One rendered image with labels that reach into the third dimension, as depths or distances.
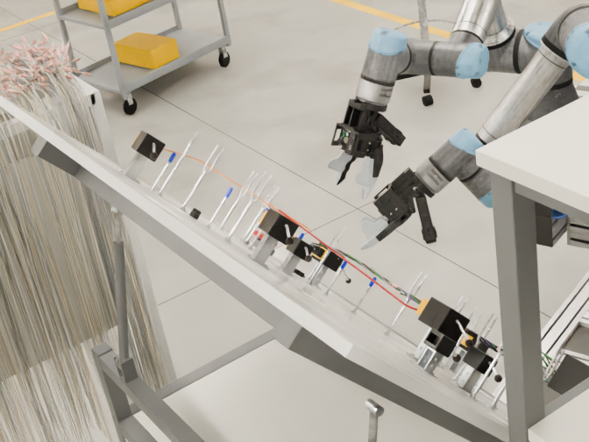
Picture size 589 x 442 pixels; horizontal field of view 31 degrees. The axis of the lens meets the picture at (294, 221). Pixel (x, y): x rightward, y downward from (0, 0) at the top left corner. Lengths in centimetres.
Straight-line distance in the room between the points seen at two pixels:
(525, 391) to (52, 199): 161
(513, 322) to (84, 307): 178
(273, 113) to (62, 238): 329
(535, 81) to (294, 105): 361
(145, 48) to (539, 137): 528
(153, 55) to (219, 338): 259
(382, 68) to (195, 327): 224
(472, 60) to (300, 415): 90
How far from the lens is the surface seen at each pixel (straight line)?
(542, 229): 287
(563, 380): 182
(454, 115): 562
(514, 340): 133
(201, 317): 432
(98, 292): 291
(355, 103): 225
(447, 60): 228
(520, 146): 121
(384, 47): 223
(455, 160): 240
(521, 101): 250
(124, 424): 260
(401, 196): 243
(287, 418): 249
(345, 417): 247
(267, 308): 158
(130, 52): 651
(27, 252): 278
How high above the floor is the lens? 240
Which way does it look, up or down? 30 degrees down
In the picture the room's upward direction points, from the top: 10 degrees counter-clockwise
